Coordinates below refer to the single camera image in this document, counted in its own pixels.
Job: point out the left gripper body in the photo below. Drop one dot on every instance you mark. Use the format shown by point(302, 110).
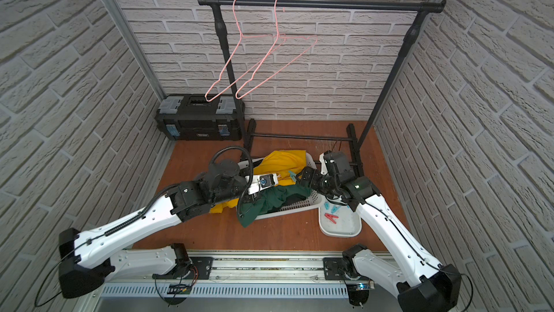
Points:
point(249, 197)

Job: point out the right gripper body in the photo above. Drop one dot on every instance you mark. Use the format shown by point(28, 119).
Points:
point(318, 181)

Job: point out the yellow t-shirt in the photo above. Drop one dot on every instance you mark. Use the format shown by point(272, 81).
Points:
point(281, 161)

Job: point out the teal clothespin yellow shirt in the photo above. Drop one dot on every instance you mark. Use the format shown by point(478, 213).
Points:
point(293, 176)

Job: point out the white perforated laundry basket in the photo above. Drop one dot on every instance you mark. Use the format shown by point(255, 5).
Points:
point(311, 203)

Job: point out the green t-shirt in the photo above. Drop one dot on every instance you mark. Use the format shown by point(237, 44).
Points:
point(248, 208)

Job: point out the red clothespin green shirt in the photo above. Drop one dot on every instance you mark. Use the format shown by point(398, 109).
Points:
point(332, 218)

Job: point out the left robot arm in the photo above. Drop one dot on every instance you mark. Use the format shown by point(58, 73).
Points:
point(90, 258)

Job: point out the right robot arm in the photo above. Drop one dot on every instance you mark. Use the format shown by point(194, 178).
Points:
point(418, 280)

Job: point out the white plastic tray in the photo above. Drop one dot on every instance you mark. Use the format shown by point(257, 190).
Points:
point(349, 224)

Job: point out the black toolbox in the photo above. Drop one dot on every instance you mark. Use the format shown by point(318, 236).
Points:
point(190, 117)

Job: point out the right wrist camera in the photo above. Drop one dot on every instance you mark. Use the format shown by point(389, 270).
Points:
point(323, 168)

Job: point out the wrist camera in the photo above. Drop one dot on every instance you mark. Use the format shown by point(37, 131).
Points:
point(323, 168)
point(262, 182)

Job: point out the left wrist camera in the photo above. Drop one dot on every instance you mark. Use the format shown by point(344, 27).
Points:
point(262, 182)

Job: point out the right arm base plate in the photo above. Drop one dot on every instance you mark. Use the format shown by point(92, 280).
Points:
point(336, 269)

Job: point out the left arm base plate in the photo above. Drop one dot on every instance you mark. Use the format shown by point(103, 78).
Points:
point(199, 267)

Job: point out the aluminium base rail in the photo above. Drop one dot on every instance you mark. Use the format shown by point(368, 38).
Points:
point(244, 275)

